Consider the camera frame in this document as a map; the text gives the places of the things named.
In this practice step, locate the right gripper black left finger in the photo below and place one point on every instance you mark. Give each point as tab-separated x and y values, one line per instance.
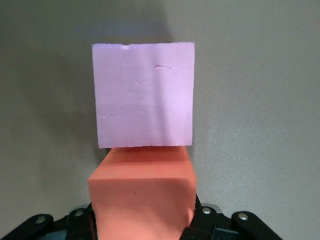
77	225

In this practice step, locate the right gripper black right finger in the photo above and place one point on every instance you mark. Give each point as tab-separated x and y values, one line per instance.
205	225

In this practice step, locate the orange foam cube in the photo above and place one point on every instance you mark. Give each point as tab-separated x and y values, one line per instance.
140	195

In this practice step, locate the lilac foam cube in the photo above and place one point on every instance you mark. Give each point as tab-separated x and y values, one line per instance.
142	95

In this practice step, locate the brown table cover sheet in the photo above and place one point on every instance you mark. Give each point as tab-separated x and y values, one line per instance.
250	100

